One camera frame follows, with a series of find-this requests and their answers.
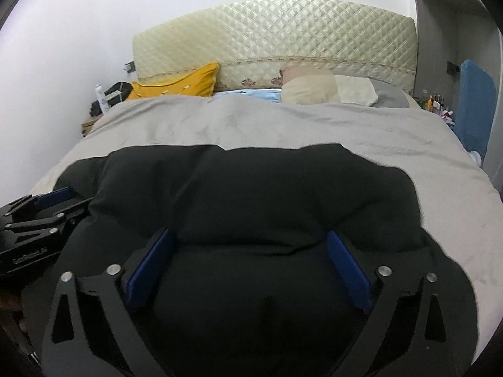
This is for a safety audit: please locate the cream quilted headboard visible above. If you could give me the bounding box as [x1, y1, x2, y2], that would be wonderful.
[131, 0, 418, 92]

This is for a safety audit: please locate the pink pillow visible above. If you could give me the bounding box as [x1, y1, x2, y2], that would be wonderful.
[280, 65, 334, 84]

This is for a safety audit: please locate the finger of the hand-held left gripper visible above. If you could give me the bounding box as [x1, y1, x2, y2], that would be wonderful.
[5, 197, 95, 244]
[0, 187, 77, 224]

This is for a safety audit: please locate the black bag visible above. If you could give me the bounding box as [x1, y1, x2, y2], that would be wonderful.
[90, 82, 135, 117]

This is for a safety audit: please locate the grey wardrobe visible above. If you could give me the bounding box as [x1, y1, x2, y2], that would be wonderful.
[409, 0, 503, 189]

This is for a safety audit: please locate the black puffer jacket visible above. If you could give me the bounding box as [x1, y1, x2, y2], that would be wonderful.
[21, 143, 478, 377]

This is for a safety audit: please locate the beige pillow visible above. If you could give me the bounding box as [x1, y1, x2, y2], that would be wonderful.
[281, 75, 339, 105]

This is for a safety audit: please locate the yellow pillow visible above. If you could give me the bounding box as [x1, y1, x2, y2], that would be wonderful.
[126, 62, 221, 103]

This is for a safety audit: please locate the white folded cloth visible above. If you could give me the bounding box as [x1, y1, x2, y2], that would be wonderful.
[334, 75, 379, 107]

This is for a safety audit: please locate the light blue bed sheet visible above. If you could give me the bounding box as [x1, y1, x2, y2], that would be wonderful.
[212, 88, 284, 105]

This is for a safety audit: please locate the wooden nightstand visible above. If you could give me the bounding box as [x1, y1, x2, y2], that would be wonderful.
[81, 116, 103, 138]

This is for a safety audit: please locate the bed with grey cover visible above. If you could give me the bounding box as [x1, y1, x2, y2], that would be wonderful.
[29, 96, 503, 311]

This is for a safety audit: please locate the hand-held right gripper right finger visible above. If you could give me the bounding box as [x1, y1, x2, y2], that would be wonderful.
[325, 230, 452, 377]

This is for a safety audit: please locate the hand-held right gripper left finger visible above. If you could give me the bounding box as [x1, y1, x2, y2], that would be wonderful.
[41, 228, 176, 377]

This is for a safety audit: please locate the white bottle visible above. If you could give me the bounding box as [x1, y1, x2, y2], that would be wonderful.
[95, 84, 109, 117]

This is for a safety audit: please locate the group of small bottles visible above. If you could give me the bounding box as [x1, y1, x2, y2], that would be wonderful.
[417, 90, 457, 120]

